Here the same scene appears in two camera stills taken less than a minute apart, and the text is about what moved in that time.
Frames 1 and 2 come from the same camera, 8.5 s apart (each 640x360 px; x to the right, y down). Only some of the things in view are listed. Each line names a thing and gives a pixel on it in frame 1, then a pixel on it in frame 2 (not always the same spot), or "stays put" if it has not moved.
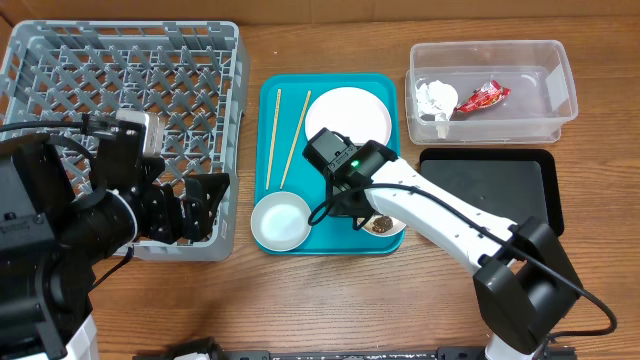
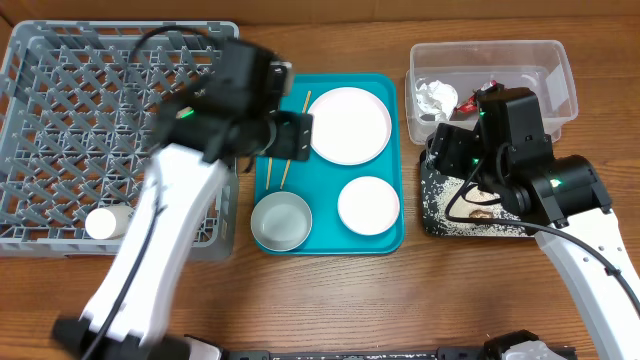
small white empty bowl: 280,221 stays put
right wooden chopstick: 296,140 stays put
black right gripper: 334,209 to 447,148
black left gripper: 198,219 to 293,137
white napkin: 439,99 stays put
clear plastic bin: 542,98 stays put
